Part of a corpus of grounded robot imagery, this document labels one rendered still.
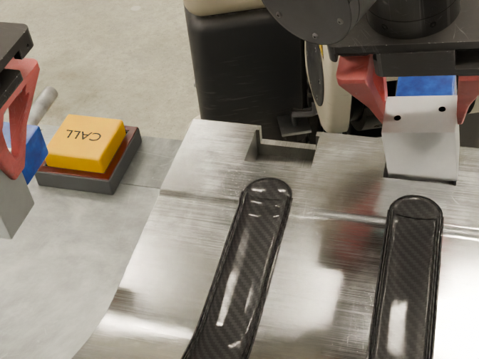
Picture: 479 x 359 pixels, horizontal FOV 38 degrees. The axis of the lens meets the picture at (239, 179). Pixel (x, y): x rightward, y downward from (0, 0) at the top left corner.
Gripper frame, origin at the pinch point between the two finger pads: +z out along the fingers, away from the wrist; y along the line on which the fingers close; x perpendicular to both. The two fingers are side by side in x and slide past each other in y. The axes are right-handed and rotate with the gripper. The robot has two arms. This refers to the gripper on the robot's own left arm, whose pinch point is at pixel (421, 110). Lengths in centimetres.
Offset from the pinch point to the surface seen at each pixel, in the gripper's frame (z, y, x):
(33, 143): -5.8, -26.1, -8.5
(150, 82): 98, -95, 107
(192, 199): 1.6, -16.3, -7.5
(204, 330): 1.2, -12.3, -18.2
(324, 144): 3.7, -7.7, -0.1
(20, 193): -4.8, -25.9, -12.2
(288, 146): 4.9, -11.1, 0.7
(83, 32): 97, -129, 131
